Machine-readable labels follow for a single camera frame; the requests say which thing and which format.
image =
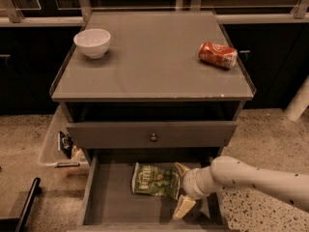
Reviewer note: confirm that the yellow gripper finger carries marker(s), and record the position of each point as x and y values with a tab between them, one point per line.
182	169
185	204

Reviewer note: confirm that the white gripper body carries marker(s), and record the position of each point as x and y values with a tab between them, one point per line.
190	183

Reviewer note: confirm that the green jalapeno chip bag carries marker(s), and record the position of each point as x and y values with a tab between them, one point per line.
154	181

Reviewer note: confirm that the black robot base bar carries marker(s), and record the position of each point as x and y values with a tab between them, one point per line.
17	224

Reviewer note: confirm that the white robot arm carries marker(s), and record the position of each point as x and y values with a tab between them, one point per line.
226	173

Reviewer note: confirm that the round metal drawer knob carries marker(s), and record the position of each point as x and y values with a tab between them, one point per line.
153	137

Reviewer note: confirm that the closed grey top drawer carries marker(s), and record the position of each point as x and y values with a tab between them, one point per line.
95	135

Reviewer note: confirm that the open grey middle drawer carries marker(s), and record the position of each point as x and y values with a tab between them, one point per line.
109	205

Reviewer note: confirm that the grey drawer cabinet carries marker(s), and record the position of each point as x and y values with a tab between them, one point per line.
152	73

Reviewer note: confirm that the tan snack bag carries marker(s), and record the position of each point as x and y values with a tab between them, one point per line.
77	154

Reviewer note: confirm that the dark blue snack bag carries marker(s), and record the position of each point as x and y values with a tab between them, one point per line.
65	144

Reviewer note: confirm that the red soda can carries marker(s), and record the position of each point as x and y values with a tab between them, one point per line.
217	54

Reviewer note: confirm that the clear plastic storage bin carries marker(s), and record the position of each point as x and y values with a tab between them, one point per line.
50	153

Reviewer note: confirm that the white ceramic bowl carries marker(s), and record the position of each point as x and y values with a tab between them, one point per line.
93	43

